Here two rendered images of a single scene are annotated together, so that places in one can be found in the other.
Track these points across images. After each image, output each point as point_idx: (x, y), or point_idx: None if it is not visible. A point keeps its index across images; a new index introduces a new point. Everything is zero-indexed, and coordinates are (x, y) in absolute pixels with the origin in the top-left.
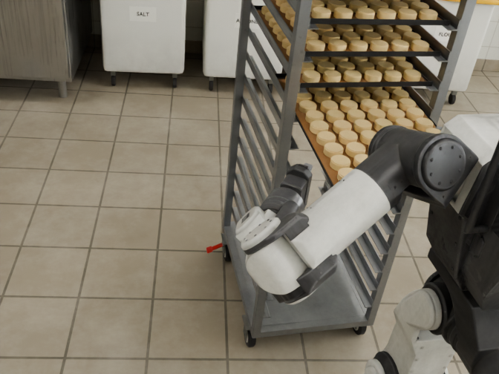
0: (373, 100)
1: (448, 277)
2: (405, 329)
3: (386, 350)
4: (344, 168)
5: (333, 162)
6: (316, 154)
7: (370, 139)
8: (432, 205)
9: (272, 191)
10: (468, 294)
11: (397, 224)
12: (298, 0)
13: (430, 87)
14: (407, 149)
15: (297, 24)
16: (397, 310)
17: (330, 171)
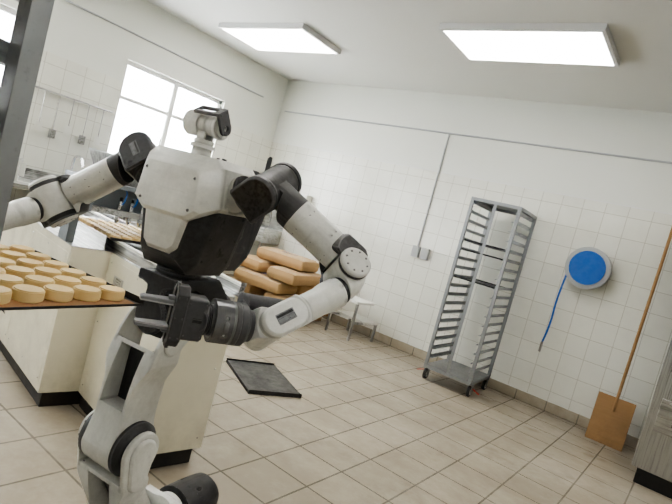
0: None
1: (197, 284)
2: (169, 364)
3: (122, 430)
4: (106, 288)
5: (99, 292)
6: (75, 305)
7: (5, 270)
8: (212, 234)
9: (223, 311)
10: (209, 279)
11: None
12: (24, 85)
13: None
14: (292, 179)
15: (25, 129)
16: (156, 362)
17: (103, 302)
